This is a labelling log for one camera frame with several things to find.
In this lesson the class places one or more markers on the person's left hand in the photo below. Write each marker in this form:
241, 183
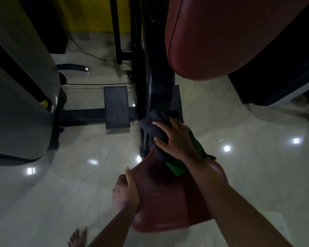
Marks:
125, 195

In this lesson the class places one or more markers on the person's right hand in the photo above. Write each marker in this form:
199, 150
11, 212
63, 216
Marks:
179, 144

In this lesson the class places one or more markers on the dark grey green cloth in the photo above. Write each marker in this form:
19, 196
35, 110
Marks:
150, 126

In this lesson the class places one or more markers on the person's left forearm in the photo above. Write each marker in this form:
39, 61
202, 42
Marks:
113, 228

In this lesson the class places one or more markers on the person's right forearm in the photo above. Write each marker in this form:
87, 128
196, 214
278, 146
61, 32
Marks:
234, 203

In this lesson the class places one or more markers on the person's bare foot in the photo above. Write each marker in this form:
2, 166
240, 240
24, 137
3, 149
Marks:
78, 237

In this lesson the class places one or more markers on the black weight stack tower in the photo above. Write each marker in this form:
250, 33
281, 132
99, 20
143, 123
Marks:
278, 74

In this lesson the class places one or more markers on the yellow weight selector pin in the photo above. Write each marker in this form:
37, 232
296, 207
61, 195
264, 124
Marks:
44, 103

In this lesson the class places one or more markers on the yellow green bucket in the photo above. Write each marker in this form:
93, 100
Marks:
275, 221

